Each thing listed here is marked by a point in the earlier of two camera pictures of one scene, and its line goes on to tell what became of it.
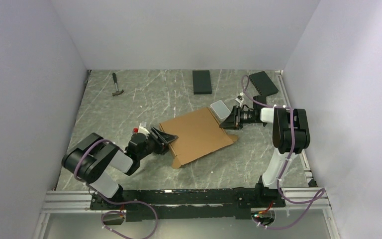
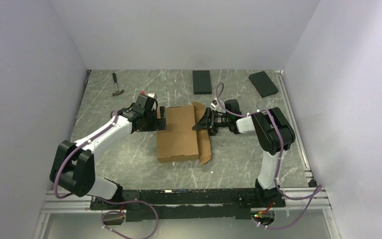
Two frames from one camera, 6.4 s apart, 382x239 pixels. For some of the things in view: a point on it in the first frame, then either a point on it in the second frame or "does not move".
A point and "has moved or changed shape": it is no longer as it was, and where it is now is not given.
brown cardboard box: [199, 133] has moved or changed shape
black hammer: [118, 92] does not move
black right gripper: [234, 120] to [203, 123]
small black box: [202, 84] does not move
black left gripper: [162, 147] to [159, 124]
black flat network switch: [263, 83] does not move
